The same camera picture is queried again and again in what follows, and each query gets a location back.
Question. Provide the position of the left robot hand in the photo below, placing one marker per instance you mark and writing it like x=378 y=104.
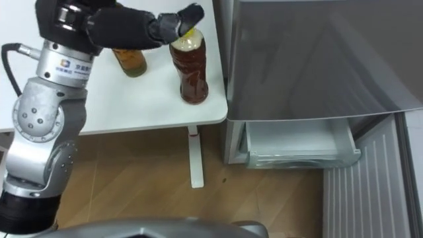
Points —
x=122 y=28

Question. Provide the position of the dark brown drink bottle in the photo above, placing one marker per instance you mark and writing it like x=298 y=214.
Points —
x=192 y=69

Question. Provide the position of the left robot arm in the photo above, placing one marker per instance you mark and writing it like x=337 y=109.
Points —
x=46 y=109

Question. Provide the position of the amber drink bottle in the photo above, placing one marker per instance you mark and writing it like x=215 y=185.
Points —
x=131 y=62

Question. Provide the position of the white desk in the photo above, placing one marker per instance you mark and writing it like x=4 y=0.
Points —
x=132 y=89

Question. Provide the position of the grey fridge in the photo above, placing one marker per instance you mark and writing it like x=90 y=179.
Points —
x=317 y=59

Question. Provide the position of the robot body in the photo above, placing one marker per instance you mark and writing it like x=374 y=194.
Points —
x=155 y=228

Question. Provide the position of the open fridge drawer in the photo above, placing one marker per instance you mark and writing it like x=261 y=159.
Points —
x=297 y=145

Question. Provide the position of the open fridge door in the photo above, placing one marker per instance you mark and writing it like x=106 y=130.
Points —
x=370 y=185

